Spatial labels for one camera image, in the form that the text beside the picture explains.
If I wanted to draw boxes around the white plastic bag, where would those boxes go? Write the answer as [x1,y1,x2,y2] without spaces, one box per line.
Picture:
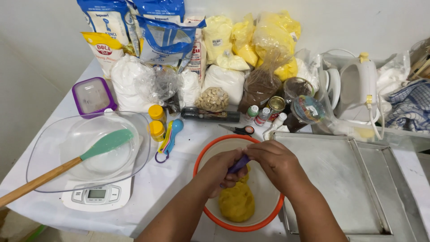
[376,61,411,98]

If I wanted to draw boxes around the white tablecloth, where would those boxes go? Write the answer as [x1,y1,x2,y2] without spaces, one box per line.
[0,56,430,240]

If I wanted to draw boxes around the white squeeze bottle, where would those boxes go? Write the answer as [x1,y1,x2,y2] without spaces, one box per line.
[262,112,290,141]

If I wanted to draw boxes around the long black packet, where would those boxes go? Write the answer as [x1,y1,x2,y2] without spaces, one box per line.
[181,107,241,123]

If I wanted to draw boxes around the colourful measuring spoon set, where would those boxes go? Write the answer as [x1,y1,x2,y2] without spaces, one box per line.
[155,119,185,164]

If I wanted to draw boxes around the large white powder bag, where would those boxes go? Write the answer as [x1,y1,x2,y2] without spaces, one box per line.
[110,54,160,113]

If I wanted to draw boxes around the clear jar of brown sprinkles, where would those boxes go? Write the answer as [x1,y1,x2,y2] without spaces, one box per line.
[282,77,316,105]

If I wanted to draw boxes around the person's left hand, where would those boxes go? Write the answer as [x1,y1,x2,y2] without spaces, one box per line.
[200,148,251,199]

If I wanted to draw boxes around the clear plastic scale bowl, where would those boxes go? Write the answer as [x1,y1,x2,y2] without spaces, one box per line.
[26,111,151,193]

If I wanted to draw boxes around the clear bag with wooden sticks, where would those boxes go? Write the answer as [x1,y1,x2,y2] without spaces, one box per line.
[407,38,430,82]

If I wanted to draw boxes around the person's right hand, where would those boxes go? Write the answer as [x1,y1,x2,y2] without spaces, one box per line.
[243,140,312,199]

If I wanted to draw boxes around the opened blue flour bag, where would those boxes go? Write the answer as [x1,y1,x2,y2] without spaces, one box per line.
[136,15,207,73]

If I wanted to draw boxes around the small pale yellow bag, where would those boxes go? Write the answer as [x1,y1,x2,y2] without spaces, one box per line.
[215,50,251,71]

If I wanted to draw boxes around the narrow white powder bag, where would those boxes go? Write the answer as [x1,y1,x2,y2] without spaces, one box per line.
[179,70,202,109]

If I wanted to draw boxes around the blue checked cloth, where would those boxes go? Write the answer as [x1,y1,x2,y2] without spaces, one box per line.
[385,79,430,132]

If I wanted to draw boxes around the yellow-capped small bottle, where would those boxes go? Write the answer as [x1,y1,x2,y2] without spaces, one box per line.
[148,104,167,125]
[149,120,166,143]

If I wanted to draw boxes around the white hand mixer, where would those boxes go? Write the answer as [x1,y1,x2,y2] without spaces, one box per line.
[334,52,386,140]

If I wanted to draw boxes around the purple-rimmed clear container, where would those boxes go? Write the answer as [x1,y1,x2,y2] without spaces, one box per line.
[71,77,118,119]

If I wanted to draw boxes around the purple measuring spoon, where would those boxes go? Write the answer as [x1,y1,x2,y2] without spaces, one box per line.
[227,154,251,175]

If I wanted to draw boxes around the metal baking tray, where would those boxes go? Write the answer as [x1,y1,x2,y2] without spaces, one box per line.
[273,131,393,236]
[349,141,430,242]

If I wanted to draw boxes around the brown powder bag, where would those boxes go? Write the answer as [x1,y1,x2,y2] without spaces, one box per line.
[238,50,283,114]

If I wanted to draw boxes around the white packet with red print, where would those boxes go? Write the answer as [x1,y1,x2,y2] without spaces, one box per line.
[183,15,208,85]

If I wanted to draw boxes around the pale yellow powder bag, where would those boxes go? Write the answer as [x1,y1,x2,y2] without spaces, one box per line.
[202,15,234,65]

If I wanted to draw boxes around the black-handled scissors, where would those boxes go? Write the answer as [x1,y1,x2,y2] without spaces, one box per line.
[219,124,255,136]

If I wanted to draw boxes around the red-labelled colouring bottle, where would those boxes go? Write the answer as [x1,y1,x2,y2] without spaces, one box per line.
[254,107,271,126]

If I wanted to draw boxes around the clear tub with colourful lid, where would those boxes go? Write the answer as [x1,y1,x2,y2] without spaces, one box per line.
[285,95,326,133]

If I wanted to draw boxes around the green spatula with wooden handle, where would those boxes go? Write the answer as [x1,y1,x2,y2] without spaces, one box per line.
[0,129,134,208]

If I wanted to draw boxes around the blue and white flour bag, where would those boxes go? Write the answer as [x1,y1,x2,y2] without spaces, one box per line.
[77,0,135,56]
[129,0,186,25]

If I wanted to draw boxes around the yellow and white starch packet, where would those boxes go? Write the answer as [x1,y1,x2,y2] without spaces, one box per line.
[81,32,125,80]

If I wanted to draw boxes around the white digital kitchen scale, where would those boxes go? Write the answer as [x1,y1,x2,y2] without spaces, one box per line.
[61,176,132,212]

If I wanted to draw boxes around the orange-rimmed white bowl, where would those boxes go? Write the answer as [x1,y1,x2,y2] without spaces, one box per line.
[193,134,285,233]

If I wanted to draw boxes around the bag of cashew nuts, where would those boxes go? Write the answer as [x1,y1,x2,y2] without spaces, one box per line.
[195,87,230,113]

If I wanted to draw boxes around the crumpled clear plastic bag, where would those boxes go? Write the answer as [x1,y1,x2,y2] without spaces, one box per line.
[137,65,183,103]

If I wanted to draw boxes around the yellow dough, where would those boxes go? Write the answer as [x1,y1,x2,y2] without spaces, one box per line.
[218,165,256,223]

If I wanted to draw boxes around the small tin can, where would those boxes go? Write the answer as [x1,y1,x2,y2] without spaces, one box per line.
[267,96,286,122]

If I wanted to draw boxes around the large yellow margarine bag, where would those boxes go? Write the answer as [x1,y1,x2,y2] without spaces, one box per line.
[253,10,302,82]

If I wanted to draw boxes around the white round mixer stand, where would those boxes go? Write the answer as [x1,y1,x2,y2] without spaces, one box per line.
[322,68,342,110]

